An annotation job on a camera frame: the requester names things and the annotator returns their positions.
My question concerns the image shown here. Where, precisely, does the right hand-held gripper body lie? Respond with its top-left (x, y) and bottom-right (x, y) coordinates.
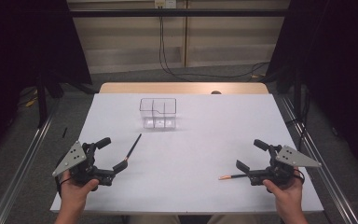
top-left (247, 143), bottom-right (323, 188)

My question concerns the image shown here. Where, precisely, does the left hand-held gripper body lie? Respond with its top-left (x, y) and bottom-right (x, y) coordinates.
top-left (51, 140), bottom-right (117, 191)

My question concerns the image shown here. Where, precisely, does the black pencil with copper end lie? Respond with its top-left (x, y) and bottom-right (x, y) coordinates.
top-left (218, 174), bottom-right (250, 181)
top-left (124, 133), bottom-right (143, 162)

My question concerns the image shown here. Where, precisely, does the clear plastic organizer box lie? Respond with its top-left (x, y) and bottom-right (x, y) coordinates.
top-left (139, 97), bottom-right (177, 131)

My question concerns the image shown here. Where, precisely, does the person's right hand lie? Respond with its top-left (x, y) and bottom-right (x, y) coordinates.
top-left (262, 167), bottom-right (306, 208)

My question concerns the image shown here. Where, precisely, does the person's left hand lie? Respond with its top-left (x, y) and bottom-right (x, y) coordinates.
top-left (59, 170), bottom-right (101, 208)

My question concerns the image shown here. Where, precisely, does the white table cover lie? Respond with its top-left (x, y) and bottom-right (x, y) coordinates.
top-left (49, 92), bottom-right (324, 216)

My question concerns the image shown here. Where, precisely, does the person's right leg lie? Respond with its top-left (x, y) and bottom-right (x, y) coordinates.
top-left (206, 215), bottom-right (262, 224)

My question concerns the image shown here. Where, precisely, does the person's leg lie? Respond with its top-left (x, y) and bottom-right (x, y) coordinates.
top-left (129, 215), bottom-right (181, 224)
top-left (206, 215), bottom-right (262, 224)

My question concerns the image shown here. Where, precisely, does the black metal stand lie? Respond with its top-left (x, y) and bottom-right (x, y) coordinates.
top-left (35, 69), bottom-right (49, 129)
top-left (293, 66), bottom-right (303, 119)

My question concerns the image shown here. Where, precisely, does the person's left leg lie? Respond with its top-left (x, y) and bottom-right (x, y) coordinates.
top-left (129, 215), bottom-right (181, 224)

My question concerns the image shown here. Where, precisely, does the wooden table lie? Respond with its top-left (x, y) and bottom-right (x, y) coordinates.
top-left (98, 81), bottom-right (269, 95)

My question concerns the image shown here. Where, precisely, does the black curtain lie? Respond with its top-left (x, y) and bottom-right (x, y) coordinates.
top-left (265, 0), bottom-right (358, 180)
top-left (0, 0), bottom-right (93, 162)

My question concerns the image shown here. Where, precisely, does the black horizontal bar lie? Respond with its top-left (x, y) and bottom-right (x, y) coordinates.
top-left (69, 8), bottom-right (290, 18)

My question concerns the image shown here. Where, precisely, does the aluminium rail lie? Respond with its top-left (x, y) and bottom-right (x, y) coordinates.
top-left (0, 98), bottom-right (61, 224)
top-left (279, 95), bottom-right (358, 224)

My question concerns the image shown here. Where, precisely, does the black power cable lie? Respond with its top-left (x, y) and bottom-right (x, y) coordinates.
top-left (158, 7), bottom-right (194, 82)
top-left (160, 7), bottom-right (271, 79)

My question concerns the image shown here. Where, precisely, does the white wall socket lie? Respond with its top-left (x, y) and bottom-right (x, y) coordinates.
top-left (154, 0), bottom-right (177, 9)

